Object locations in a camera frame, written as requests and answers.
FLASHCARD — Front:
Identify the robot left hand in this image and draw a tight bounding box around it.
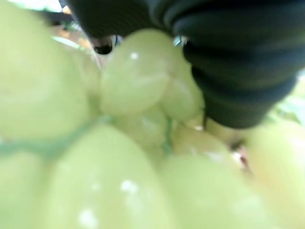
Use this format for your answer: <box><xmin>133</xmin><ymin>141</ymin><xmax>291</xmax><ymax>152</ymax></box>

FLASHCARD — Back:
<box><xmin>65</xmin><ymin>0</ymin><xmax>305</xmax><ymax>130</ymax></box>

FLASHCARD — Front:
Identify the green grape bunch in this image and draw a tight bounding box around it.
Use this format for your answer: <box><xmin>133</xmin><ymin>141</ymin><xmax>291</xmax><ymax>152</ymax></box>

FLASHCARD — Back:
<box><xmin>0</xmin><ymin>0</ymin><xmax>305</xmax><ymax>229</ymax></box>

